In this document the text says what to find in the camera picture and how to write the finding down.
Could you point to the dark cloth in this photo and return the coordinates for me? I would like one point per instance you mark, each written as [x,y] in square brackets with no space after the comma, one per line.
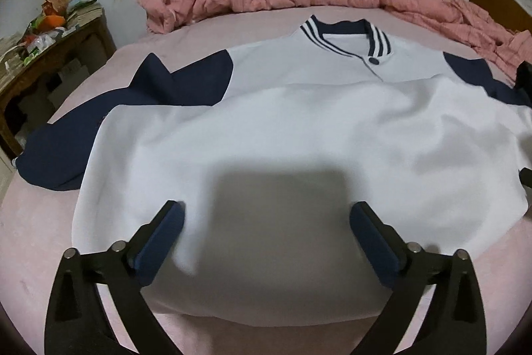
[525,82]

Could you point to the wooden desk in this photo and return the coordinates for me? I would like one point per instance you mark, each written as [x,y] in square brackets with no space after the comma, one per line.
[50,64]

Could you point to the pile of desk clutter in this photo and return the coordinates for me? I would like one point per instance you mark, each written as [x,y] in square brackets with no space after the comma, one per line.
[50,22]

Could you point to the bed with pink sheet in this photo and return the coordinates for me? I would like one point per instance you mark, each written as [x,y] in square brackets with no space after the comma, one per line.
[25,255]

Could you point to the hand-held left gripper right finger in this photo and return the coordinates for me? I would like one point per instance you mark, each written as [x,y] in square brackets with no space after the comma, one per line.
[374,247]

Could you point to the white and navy jacket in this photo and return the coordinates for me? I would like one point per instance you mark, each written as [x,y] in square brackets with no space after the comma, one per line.
[291,130]

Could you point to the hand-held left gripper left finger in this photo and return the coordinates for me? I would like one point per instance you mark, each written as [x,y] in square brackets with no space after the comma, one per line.
[160,242]

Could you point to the white and wooden headboard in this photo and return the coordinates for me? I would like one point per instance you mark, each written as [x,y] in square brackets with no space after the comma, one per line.
[498,1]

